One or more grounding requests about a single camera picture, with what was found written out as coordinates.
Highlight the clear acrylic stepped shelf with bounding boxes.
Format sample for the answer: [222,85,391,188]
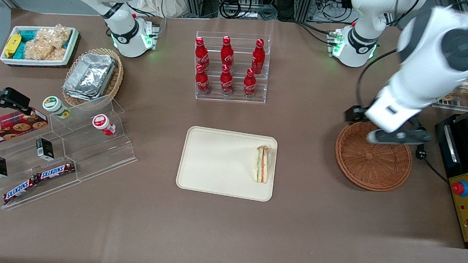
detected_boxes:
[0,85,143,220]

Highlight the light oval wicker basket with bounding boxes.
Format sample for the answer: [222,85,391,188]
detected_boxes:
[61,45,126,111]

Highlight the white plastic bin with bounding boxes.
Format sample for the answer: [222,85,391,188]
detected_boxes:
[0,22,80,70]

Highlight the yellow snack pack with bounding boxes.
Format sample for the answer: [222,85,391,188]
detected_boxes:
[3,33,22,60]

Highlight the brown wicker basket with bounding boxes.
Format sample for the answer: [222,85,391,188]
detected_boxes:
[332,119,415,194]

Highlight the triangular sandwich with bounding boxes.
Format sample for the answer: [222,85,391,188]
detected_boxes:
[252,145,277,184]

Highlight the red cola bottle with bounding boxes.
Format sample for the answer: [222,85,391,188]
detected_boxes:
[242,68,259,98]
[219,64,236,97]
[194,64,212,96]
[250,38,267,75]
[219,35,236,69]
[193,37,212,71]

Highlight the black base cable bundle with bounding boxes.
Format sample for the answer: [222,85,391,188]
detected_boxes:
[294,20,340,46]

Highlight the black power cable with plug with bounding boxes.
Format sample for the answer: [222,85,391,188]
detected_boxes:
[413,147,453,185]

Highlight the beige plastic tray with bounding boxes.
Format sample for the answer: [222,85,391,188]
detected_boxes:
[175,125,279,203]

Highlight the clear rice cracker bag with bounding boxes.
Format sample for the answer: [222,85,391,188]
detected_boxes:
[50,47,67,62]
[23,39,56,62]
[39,23,73,50]

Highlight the clear acrylic bottle rack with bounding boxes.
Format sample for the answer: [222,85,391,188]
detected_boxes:
[191,30,272,105]

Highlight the red lid yogurt cup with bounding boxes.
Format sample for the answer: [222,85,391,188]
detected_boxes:
[91,113,117,137]

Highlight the green lid yogurt cup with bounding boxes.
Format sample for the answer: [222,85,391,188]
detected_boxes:
[42,95,73,120]

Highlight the red tartan cookie box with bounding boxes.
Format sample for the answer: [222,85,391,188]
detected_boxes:
[0,105,50,155]

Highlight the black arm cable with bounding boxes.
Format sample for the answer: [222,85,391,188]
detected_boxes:
[353,46,399,112]

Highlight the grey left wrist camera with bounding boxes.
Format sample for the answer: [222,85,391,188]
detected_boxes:
[366,124,433,149]

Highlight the brown snickers bar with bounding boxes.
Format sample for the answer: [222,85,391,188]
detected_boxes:
[37,159,77,184]
[2,173,41,206]

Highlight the silver foil tray stack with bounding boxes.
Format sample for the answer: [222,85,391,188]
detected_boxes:
[62,51,118,103]

